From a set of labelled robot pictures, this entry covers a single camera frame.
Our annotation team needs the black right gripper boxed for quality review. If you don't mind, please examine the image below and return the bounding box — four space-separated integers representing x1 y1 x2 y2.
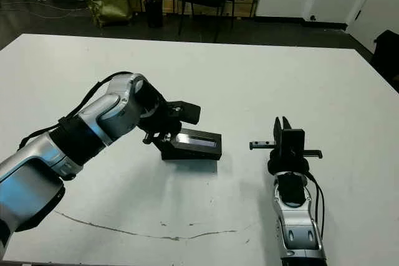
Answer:
249 116 324 176

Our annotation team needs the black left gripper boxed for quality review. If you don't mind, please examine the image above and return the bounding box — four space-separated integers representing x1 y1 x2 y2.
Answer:
137 99 184 155

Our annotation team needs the black box lid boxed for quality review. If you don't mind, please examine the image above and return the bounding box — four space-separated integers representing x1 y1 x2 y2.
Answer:
168 128 223 161

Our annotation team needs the black box with white tray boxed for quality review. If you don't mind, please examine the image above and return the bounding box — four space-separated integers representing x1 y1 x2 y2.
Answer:
161 149 221 161

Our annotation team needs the black waste bin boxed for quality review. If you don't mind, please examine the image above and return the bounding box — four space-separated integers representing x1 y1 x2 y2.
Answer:
143 0 164 29

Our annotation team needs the black armchair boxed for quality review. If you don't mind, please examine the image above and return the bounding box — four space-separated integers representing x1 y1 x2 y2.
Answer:
370 29 399 93

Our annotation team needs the yellow-green sack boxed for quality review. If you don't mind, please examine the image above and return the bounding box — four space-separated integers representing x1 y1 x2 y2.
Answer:
87 0 135 27

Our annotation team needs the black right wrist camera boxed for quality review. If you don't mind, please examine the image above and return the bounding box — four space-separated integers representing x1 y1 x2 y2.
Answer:
281 128 305 158

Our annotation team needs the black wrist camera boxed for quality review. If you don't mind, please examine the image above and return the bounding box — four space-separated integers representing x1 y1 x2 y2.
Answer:
167 100 202 125
281 128 305 158

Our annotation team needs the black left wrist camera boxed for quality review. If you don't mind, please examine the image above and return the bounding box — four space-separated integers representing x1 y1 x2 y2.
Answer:
167 100 202 125

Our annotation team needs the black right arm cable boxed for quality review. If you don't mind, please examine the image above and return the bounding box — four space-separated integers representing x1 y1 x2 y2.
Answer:
306 171 325 232

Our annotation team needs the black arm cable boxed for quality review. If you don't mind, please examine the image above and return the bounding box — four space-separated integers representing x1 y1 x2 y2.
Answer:
306 171 325 232
17 71 132 150

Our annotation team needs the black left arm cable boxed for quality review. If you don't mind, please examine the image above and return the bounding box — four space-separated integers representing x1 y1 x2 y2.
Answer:
17 71 132 150

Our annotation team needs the white floor cable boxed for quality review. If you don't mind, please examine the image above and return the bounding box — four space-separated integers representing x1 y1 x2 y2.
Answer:
0 0 90 20

